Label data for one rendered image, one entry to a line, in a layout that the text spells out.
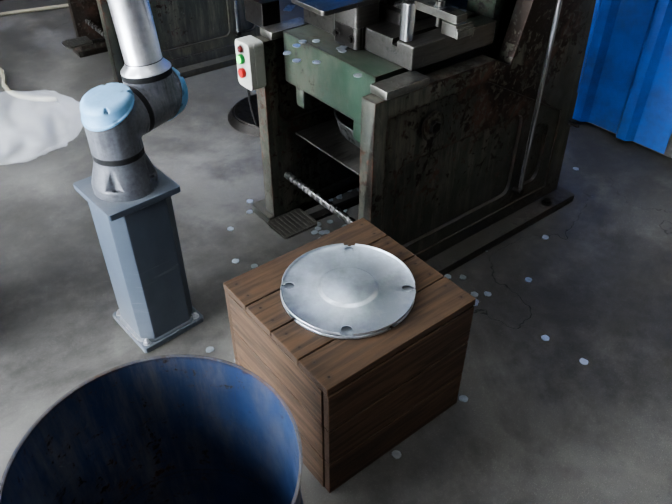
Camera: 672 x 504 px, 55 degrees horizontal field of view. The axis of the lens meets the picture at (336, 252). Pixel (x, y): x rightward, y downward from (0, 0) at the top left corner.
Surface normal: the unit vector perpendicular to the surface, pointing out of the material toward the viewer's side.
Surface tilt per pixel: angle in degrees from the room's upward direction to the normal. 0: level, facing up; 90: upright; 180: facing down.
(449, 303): 0
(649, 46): 90
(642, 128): 90
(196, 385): 88
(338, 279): 0
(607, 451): 0
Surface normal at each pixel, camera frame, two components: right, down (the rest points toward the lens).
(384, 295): 0.00, -0.78
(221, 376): -0.36, 0.55
